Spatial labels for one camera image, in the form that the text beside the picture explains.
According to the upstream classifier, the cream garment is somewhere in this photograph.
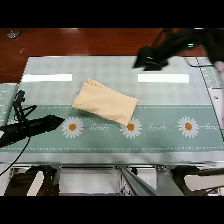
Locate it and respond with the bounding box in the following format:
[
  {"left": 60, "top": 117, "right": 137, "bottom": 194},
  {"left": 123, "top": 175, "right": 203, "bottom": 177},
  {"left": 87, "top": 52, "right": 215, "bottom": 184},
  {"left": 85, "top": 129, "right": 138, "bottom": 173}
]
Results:
[{"left": 71, "top": 78, "right": 140, "bottom": 127}]

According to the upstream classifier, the silver round stand base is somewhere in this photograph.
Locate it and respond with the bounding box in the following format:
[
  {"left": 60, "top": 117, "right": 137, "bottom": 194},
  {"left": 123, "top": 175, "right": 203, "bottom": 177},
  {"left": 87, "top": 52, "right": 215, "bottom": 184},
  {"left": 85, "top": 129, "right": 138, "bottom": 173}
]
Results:
[{"left": 6, "top": 28, "right": 22, "bottom": 40}]

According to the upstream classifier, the silver frame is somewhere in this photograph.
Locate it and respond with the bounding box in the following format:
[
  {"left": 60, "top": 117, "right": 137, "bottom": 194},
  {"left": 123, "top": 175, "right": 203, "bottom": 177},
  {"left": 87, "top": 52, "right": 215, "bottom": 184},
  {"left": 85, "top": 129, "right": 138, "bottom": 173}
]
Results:
[{"left": 0, "top": 56, "right": 224, "bottom": 197}]

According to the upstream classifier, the black cable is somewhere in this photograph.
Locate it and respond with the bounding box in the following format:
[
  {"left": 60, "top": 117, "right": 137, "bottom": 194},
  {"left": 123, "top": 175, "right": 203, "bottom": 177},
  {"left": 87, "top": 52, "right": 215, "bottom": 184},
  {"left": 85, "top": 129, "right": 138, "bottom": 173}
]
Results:
[
  {"left": 184, "top": 56, "right": 215, "bottom": 69},
  {"left": 0, "top": 132, "right": 33, "bottom": 178}
]

